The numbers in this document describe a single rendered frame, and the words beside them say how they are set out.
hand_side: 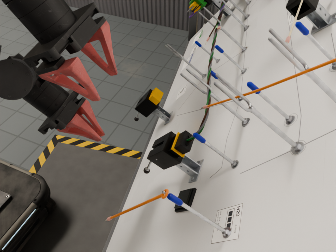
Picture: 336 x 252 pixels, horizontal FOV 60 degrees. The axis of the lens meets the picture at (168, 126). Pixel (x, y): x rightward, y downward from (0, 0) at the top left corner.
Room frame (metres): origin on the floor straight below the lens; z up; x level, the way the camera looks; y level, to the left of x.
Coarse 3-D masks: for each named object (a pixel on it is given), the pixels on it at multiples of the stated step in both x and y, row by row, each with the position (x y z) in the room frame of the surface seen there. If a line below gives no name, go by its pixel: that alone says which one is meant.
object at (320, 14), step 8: (288, 0) 0.47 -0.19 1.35; (296, 0) 0.45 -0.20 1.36; (304, 0) 0.44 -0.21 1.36; (312, 0) 0.45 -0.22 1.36; (288, 8) 0.45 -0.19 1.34; (296, 8) 0.46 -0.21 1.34; (304, 8) 0.46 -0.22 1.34; (312, 8) 0.44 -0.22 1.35; (320, 8) 0.46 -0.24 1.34; (304, 16) 0.44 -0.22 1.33; (312, 16) 0.46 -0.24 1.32; (320, 16) 0.45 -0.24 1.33; (328, 16) 0.45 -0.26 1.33; (320, 24) 0.46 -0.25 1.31; (328, 24) 0.44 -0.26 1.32; (312, 32) 0.45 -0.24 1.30
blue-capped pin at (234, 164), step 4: (196, 136) 0.28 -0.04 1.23; (200, 136) 0.28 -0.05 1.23; (200, 140) 0.28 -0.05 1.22; (204, 140) 0.28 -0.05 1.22; (208, 144) 0.28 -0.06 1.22; (212, 148) 0.28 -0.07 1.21; (216, 152) 0.28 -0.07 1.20; (220, 152) 0.28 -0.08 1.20; (224, 156) 0.27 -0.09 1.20; (228, 160) 0.27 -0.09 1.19; (236, 160) 0.28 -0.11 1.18; (232, 164) 0.27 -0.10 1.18; (236, 164) 0.27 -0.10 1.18; (232, 168) 0.26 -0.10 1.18
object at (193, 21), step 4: (212, 4) 1.23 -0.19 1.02; (208, 8) 1.77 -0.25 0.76; (192, 12) 1.24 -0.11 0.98; (192, 16) 1.24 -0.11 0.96; (196, 16) 1.24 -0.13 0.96; (208, 16) 1.77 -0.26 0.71; (192, 20) 1.24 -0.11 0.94; (196, 20) 1.24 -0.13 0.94; (204, 20) 1.78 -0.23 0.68; (192, 24) 1.24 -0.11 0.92; (196, 24) 1.24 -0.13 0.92; (204, 24) 1.76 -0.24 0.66; (192, 28) 1.24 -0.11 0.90; (196, 28) 1.25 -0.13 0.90; (188, 32) 1.25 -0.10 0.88; (192, 32) 1.24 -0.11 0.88; (196, 32) 1.26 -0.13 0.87; (188, 36) 1.25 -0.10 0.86; (192, 36) 1.24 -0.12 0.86; (188, 40) 1.25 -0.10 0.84
